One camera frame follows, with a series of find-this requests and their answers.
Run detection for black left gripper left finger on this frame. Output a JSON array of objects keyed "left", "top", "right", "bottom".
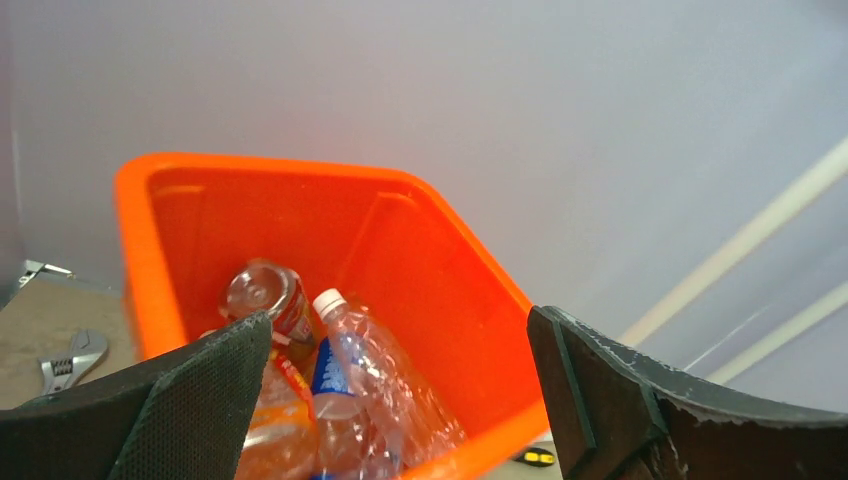
[{"left": 1, "top": 312, "right": 272, "bottom": 479}]

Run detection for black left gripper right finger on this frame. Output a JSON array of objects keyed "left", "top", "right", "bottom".
[{"left": 527, "top": 306, "right": 847, "bottom": 479}]

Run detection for crushed orange label bottle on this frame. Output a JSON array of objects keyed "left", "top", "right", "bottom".
[{"left": 235, "top": 349, "right": 318, "bottom": 479}]

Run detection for wide clear plastic bottle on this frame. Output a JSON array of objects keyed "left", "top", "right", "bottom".
[{"left": 313, "top": 288, "right": 467, "bottom": 479}]

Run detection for orange plastic bin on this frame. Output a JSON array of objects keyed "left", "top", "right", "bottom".
[{"left": 114, "top": 152, "right": 547, "bottom": 479}]

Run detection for blue pepsi label bottle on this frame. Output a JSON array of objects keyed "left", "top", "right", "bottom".
[{"left": 311, "top": 338, "right": 368, "bottom": 479}]

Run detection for yellow black screwdriver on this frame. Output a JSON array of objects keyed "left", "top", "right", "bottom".
[{"left": 512, "top": 446, "right": 556, "bottom": 468}]

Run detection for red adjustable wrench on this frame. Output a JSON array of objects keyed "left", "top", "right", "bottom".
[{"left": 37, "top": 329, "right": 109, "bottom": 396}]

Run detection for white pvc pipe frame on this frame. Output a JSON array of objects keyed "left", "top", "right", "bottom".
[{"left": 618, "top": 140, "right": 847, "bottom": 385}]

